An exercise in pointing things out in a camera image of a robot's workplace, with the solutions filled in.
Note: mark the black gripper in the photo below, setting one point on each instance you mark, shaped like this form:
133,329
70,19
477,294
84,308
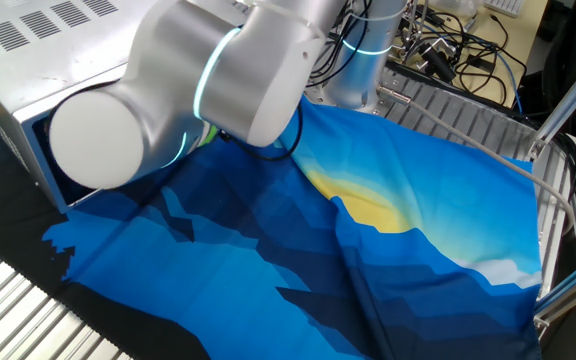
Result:
225,136

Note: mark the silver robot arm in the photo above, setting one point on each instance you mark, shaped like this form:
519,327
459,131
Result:
168,75

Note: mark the silver microwave body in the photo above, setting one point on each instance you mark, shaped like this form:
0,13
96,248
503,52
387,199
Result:
28,60

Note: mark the blue mountain print cloth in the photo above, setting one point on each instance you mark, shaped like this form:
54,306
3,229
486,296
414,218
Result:
268,275

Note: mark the silver robot mounting plate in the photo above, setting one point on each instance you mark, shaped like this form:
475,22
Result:
379,100

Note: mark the wooden desk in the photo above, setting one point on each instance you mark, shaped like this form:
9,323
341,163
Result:
518,40

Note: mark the white keyboard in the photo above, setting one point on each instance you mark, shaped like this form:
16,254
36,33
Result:
505,6

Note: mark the black office chair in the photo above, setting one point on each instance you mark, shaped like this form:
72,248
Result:
573,45

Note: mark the black camera on clamp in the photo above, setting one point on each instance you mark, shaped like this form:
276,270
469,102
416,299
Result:
438,62

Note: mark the aluminium frame strut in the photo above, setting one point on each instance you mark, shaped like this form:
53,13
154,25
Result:
568,100

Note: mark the blue aluminium rail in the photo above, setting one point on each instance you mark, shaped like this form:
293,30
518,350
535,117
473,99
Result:
573,290

